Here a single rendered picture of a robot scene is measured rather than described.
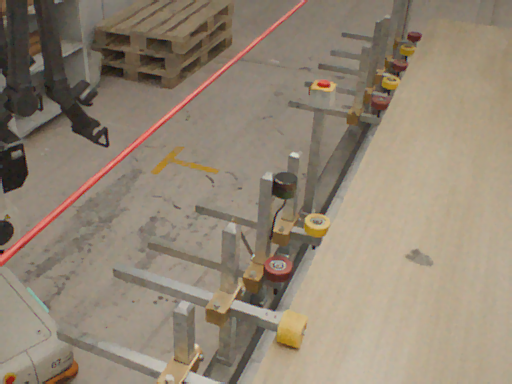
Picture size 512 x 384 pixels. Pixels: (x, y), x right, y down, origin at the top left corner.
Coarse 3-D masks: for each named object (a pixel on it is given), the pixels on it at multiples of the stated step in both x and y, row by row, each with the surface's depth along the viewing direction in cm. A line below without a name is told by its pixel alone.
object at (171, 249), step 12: (156, 240) 182; (168, 252) 180; (180, 252) 178; (192, 252) 178; (204, 252) 178; (204, 264) 176; (216, 264) 174; (240, 264) 173; (240, 276) 173; (276, 288) 169
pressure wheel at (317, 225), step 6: (306, 216) 185; (312, 216) 185; (318, 216) 185; (324, 216) 185; (306, 222) 182; (312, 222) 183; (318, 222) 182; (324, 222) 182; (306, 228) 182; (312, 228) 180; (318, 228) 180; (324, 228) 180; (312, 234) 181; (318, 234) 181; (324, 234) 181; (312, 246) 188
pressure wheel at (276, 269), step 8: (264, 264) 166; (272, 264) 166; (280, 264) 166; (288, 264) 166; (264, 272) 166; (272, 272) 163; (280, 272) 163; (288, 272) 164; (272, 280) 165; (280, 280) 164
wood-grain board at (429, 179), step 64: (448, 64) 293; (384, 128) 235; (448, 128) 235; (384, 192) 197; (448, 192) 197; (320, 256) 170; (384, 256) 170; (448, 256) 169; (320, 320) 149; (384, 320) 149; (448, 320) 149
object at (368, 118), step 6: (288, 102) 275; (294, 102) 274; (300, 102) 273; (306, 102) 273; (300, 108) 274; (306, 108) 273; (312, 108) 271; (336, 108) 268; (330, 114) 269; (336, 114) 268; (342, 114) 266; (360, 114) 263; (366, 114) 263; (360, 120) 264; (366, 120) 263; (372, 120) 261; (378, 120) 260
